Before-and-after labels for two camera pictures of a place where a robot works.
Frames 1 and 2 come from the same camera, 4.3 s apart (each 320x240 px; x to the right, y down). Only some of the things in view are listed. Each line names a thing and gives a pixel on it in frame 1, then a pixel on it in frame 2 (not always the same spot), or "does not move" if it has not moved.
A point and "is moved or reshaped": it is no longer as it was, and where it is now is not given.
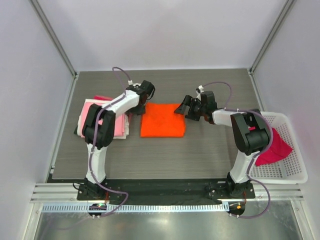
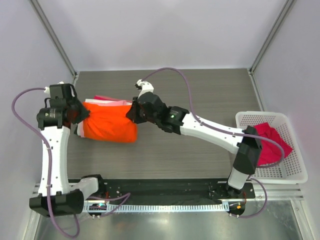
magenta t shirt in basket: [279, 150] does not move
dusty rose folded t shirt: [102, 97] does not move
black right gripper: [190, 101] to [133, 114]
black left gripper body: [139, 109] to [73, 104]
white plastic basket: [293, 169] does not move
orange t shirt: [160, 120] is moved or reshaped
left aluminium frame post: [37, 8] does not move
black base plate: [166, 191] does not move
